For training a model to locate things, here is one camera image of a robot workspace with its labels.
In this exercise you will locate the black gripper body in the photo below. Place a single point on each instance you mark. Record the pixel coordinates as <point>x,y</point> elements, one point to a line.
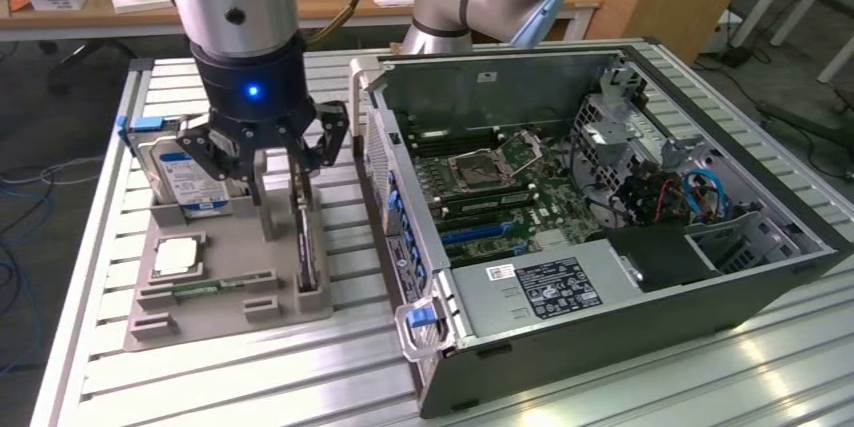
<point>250,77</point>

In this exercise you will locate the metal disk bay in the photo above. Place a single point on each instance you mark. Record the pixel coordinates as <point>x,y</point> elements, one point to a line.
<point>741,242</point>

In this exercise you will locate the green gpu with black fan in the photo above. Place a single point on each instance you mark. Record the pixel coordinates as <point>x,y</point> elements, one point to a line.
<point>307,247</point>

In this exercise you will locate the green motherboard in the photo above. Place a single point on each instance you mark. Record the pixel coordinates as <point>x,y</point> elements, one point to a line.
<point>554,207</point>

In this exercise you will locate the black chair base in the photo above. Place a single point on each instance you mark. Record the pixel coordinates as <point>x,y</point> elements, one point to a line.
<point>80,59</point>

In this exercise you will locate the grey parts rack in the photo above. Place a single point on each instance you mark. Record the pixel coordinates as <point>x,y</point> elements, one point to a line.
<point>227,317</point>

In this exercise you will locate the CPU socket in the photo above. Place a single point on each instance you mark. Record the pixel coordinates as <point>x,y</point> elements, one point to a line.
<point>479,173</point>

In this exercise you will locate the silver CPU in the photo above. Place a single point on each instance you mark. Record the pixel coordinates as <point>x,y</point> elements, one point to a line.
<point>176,258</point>

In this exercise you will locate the metal socket cover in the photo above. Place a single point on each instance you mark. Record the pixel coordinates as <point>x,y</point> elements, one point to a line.
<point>522,149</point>

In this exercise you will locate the grey power supply unit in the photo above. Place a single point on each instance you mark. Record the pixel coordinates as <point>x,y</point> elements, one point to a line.
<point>554,292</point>

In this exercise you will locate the black open PC case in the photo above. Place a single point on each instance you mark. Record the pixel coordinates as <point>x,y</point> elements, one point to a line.
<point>601,337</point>

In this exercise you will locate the green RAM stick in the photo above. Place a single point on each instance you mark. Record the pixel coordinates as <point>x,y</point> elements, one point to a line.
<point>214,287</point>

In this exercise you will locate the blue expansion slot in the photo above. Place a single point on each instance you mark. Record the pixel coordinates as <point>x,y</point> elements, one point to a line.
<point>477,232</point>

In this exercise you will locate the hard disk with blue rails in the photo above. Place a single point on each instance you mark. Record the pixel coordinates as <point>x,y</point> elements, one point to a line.
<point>190,187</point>

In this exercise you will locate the installed RAM stick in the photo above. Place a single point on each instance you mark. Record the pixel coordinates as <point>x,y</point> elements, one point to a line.
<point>487,202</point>

